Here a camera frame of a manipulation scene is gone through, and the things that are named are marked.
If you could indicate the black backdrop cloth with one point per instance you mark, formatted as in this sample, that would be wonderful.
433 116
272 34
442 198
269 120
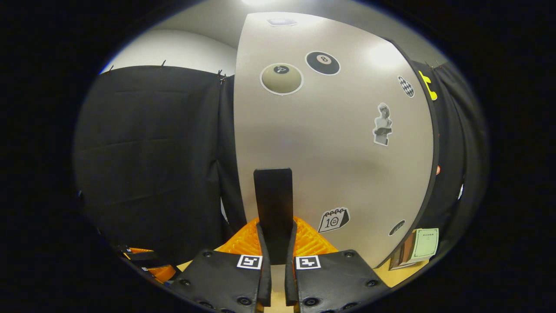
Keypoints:
152 152

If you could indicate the grey cabinet door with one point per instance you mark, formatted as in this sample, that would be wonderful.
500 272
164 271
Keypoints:
339 174

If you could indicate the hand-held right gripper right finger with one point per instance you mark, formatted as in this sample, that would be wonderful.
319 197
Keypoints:
290 282

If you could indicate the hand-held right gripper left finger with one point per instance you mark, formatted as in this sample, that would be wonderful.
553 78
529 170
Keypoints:
265 282

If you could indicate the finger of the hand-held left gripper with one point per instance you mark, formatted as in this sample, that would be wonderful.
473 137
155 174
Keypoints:
158 271

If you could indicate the brown book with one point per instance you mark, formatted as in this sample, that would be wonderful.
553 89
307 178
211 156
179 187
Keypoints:
399 256

